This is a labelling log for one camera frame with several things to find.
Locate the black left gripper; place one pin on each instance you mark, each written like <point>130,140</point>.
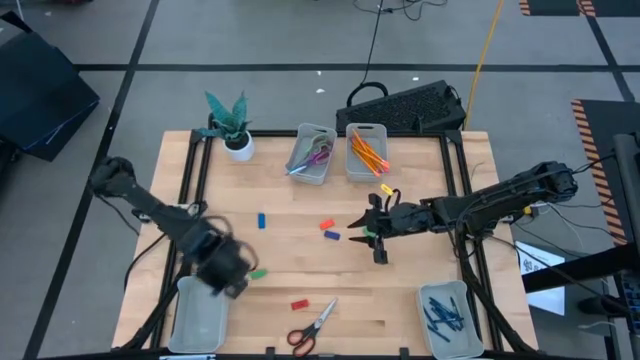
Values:
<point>220,260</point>

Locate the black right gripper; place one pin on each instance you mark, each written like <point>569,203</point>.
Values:
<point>405,222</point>

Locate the green eraser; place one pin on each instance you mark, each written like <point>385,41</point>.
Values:
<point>369,232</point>
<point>260,274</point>

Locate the purple eraser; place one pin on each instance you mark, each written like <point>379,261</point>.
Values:
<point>332,235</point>

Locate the orange eraser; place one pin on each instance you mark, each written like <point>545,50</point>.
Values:
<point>327,224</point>

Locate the blue eraser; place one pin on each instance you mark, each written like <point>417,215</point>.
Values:
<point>261,220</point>

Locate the purple scissors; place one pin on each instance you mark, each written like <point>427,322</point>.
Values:
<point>317,158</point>

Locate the red eraser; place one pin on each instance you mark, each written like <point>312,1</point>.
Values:
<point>300,304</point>

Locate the black and red scissors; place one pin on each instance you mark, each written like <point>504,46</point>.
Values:
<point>314,330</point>

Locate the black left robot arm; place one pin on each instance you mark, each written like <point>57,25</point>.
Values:
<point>150,207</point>

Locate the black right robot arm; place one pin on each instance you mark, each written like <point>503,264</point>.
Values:
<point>500,200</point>

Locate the grey plastic bin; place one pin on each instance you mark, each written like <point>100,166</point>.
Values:
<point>320,175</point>
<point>195,325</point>
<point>470,345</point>
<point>357,175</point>

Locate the green plant in white pot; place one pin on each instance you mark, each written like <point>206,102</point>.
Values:
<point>240,150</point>

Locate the white sheet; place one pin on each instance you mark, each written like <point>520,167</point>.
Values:
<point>550,300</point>

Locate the black beam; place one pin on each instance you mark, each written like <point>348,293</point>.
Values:
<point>575,272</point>

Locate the black floor mat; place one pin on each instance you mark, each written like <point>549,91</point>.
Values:
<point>40,95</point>

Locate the black hazard striped mat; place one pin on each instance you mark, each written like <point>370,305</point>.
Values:
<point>550,6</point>
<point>600,150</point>

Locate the grey post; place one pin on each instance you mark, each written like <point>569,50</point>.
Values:
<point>627,170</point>

